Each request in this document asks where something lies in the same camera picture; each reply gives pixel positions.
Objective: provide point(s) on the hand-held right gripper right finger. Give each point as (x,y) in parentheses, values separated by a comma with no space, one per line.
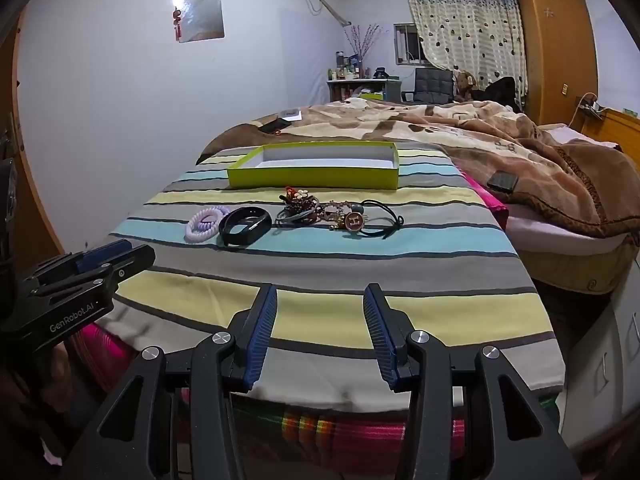
(380,340)

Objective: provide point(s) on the white paper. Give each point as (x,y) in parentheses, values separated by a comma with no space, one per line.
(290,114)

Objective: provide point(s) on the spotted curtain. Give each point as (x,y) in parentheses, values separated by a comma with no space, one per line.
(475,25)

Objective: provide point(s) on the wooden wardrobe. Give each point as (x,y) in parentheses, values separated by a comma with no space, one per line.
(555,45)

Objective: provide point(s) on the black phone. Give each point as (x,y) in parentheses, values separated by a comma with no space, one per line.
(275,126)

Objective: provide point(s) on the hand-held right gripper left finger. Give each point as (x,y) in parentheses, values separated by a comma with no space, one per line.
(262,340)

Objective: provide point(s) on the black office chair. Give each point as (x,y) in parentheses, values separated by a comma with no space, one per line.
(432,85)

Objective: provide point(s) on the red knot charm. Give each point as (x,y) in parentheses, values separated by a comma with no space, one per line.
(290,191)

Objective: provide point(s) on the white cabinet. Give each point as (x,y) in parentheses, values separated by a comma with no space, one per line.
(605,370)

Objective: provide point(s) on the cluster of toiletry bottles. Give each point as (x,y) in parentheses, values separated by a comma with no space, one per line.
(345,67)

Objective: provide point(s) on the wall pipe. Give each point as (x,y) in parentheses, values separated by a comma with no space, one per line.
(327,7)

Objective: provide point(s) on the brown teddy bear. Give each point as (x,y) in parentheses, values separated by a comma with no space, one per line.
(465,84)

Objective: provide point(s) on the purple flower branches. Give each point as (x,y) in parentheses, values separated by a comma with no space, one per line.
(365,40)

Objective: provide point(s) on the window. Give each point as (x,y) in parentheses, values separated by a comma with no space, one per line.
(407,42)

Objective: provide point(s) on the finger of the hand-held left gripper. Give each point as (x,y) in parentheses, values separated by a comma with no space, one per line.
(102,252)
(130,262)

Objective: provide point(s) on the yellow bed base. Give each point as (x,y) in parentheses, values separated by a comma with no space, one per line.
(570,270)

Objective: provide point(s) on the silver wall poster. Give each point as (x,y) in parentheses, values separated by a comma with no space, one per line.
(202,19)

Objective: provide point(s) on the black wristband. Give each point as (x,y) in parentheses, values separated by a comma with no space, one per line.
(242,230)

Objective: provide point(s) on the wooden headboard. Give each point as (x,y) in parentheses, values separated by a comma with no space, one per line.
(620,127)

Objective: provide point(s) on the brown printed blanket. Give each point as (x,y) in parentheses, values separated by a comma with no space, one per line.
(450,130)

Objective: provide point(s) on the green cardboard box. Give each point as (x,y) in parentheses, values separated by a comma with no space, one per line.
(315,177)

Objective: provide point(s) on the dark clothing pile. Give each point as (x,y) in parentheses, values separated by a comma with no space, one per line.
(500,91)

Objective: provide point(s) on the small black wallet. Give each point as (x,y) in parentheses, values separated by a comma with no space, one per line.
(501,181)

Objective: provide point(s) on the white desk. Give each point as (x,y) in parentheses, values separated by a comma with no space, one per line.
(370,84)

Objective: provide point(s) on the pink rainbow striped blanket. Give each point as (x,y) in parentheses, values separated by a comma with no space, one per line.
(350,435)

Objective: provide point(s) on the black desktop device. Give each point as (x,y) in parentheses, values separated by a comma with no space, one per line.
(383,72)

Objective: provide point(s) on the small green box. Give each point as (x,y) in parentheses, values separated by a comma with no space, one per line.
(372,96)

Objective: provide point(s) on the red hanging ornament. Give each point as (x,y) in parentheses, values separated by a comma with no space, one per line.
(176,22)

